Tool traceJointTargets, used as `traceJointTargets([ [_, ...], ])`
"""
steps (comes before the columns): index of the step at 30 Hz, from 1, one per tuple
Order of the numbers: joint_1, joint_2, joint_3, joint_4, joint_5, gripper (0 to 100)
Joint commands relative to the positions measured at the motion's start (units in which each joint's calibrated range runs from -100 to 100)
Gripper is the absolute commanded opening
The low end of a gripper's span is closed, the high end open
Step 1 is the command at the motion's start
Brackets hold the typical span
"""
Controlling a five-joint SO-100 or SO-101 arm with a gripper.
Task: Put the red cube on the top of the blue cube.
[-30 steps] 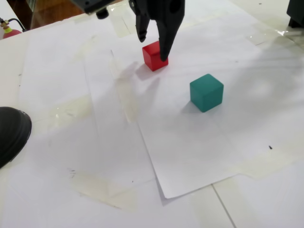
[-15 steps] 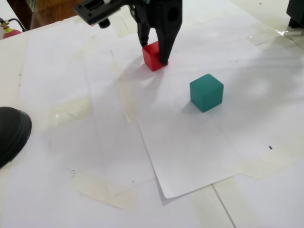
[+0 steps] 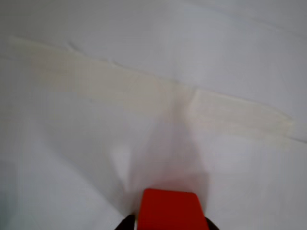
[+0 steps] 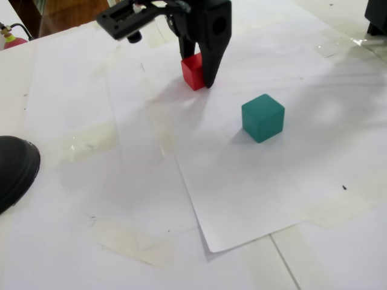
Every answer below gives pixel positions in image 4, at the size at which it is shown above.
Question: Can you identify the red wooden cube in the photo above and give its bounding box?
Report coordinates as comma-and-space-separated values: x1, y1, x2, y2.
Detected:
180, 53, 206, 91

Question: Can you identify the clear adhesive tape strip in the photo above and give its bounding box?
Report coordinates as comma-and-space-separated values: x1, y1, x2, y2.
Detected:
90, 217, 178, 268
56, 120, 119, 163
284, 178, 387, 229
141, 18, 181, 48
137, 74, 178, 160

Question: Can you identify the teal blue wooden cube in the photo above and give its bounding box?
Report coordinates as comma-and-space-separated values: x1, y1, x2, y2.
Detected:
241, 93, 285, 144

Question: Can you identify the black rounded plastic object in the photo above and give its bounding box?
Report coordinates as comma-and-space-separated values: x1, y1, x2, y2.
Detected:
0, 135, 42, 215

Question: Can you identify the red fire extinguisher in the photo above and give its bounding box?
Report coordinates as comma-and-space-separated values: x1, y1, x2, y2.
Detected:
0, 21, 34, 51

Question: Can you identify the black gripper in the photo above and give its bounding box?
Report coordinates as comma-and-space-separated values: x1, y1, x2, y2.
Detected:
167, 0, 233, 89

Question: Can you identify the white paper sheet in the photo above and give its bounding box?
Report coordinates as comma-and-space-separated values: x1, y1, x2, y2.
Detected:
140, 0, 387, 254
22, 18, 200, 236

